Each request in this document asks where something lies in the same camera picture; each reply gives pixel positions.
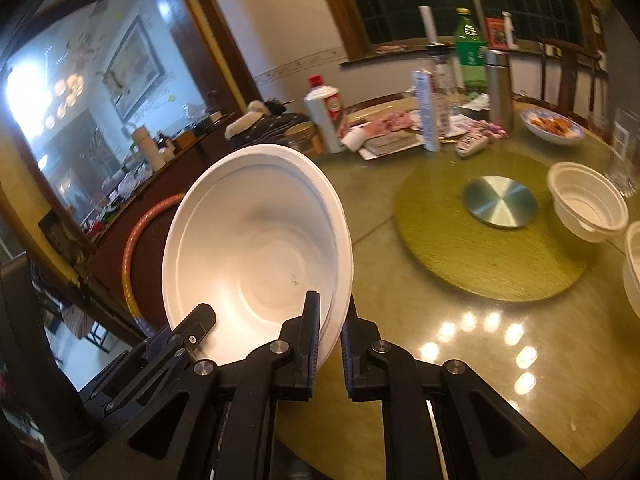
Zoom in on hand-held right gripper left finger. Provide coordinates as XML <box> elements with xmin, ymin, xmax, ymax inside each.
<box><xmin>65</xmin><ymin>290</ymin><xmax>322</xmax><ymax>480</ymax></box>

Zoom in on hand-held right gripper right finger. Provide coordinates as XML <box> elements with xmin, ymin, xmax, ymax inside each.
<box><xmin>339</xmin><ymin>294</ymin><xmax>587</xmax><ymax>480</ymax></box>

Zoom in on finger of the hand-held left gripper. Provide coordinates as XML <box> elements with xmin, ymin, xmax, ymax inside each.
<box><xmin>171</xmin><ymin>302</ymin><xmax>218</xmax><ymax>362</ymax></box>
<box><xmin>144</xmin><ymin>324</ymin><xmax>174</xmax><ymax>362</ymax></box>

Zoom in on medium white foam bowl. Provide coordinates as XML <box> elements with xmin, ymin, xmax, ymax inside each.
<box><xmin>161</xmin><ymin>144</ymin><xmax>355</xmax><ymax>365</ymax></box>

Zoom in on cream ribbed plastic bowl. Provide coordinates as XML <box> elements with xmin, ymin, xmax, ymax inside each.
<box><xmin>547</xmin><ymin>161</ymin><xmax>630</xmax><ymax>244</ymax></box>
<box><xmin>622</xmin><ymin>222</ymin><xmax>640</xmax><ymax>321</ymax></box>

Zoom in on striped stool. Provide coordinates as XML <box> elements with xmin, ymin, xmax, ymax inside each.
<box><xmin>60</xmin><ymin>305</ymin><xmax>116</xmax><ymax>351</ymax></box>

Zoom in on multicoloured hula hoop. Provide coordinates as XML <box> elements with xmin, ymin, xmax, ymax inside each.
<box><xmin>121</xmin><ymin>192</ymin><xmax>187</xmax><ymax>336</ymax></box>

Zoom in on green round turntable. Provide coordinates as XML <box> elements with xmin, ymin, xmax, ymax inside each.
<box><xmin>394</xmin><ymin>152</ymin><xmax>603</xmax><ymax>302</ymax></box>

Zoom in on wooden sideboard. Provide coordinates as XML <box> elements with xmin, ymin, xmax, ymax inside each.
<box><xmin>85</xmin><ymin>110</ymin><xmax>261</xmax><ymax>311</ymax></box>

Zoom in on glass jar gold lid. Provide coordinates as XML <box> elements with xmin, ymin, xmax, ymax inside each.
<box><xmin>285</xmin><ymin>122</ymin><xmax>325</xmax><ymax>157</ymax></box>

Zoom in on small white jar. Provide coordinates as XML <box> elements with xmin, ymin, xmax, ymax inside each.
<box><xmin>345</xmin><ymin>127</ymin><xmax>370</xmax><ymax>152</ymax></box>

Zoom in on black fur-lined boots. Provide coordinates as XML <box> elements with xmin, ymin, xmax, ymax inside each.
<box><xmin>224</xmin><ymin>100</ymin><xmax>313</xmax><ymax>143</ymax></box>

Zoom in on round metal turntable hub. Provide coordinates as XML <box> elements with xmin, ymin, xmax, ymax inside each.
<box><xmin>462</xmin><ymin>175</ymin><xmax>538</xmax><ymax>231</ymax></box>

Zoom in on board with pink meat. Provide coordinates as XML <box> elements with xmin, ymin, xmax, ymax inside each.
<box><xmin>345</xmin><ymin>105</ymin><xmax>426</xmax><ymax>161</ymax></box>

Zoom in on white liquor bottle red cap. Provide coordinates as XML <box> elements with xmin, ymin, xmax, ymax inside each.
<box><xmin>303</xmin><ymin>76</ymin><xmax>347</xmax><ymax>154</ymax></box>

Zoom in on white pink remote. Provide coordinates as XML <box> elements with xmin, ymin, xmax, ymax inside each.
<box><xmin>455</xmin><ymin>132</ymin><xmax>488</xmax><ymax>157</ymax></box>

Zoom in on pile of pink wrapped candies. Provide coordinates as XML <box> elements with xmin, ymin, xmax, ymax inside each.
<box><xmin>465</xmin><ymin>120</ymin><xmax>511</xmax><ymax>138</ymax></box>

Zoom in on clear bottle black cap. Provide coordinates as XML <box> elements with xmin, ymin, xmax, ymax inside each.
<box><xmin>426</xmin><ymin>44</ymin><xmax>458</xmax><ymax>131</ymax></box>

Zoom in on stainless steel thermos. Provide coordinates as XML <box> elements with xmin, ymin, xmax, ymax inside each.
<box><xmin>485</xmin><ymin>50</ymin><xmax>515</xmax><ymax>133</ymax></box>

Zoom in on blue rimmed plate with food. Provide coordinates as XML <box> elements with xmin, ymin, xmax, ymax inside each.
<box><xmin>520</xmin><ymin>109</ymin><xmax>586</xmax><ymax>147</ymax></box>

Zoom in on green plastic bottle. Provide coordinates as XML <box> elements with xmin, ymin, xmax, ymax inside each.
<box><xmin>452</xmin><ymin>8</ymin><xmax>488</xmax><ymax>96</ymax></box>

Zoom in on clear glass mug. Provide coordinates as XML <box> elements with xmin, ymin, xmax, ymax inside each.
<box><xmin>604</xmin><ymin>107</ymin><xmax>640</xmax><ymax>196</ymax></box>

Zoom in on small red box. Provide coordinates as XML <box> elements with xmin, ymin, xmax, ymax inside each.
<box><xmin>485</xmin><ymin>17</ymin><xmax>506</xmax><ymax>50</ymax></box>

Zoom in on dark wooden chair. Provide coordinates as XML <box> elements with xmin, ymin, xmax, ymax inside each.
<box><xmin>537</xmin><ymin>35</ymin><xmax>608</xmax><ymax>111</ymax></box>

